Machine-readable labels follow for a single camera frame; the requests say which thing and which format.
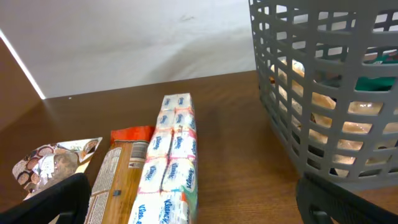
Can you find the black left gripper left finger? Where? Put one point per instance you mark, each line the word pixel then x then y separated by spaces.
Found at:
pixel 67 200

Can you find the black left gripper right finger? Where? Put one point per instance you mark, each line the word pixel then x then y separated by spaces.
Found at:
pixel 321 201

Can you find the beige paper bag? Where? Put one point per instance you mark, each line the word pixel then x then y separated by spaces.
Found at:
pixel 358 107

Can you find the white tissue multipack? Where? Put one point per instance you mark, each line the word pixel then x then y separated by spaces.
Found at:
pixel 168 188

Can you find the green red snack bag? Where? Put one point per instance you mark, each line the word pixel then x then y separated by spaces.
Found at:
pixel 363 83

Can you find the brown white cookie bag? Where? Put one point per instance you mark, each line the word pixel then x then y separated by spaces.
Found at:
pixel 51 163

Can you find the orange cracker package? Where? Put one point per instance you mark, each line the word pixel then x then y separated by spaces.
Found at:
pixel 116 185

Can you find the grey plastic basket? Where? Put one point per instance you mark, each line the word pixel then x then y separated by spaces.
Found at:
pixel 333 37

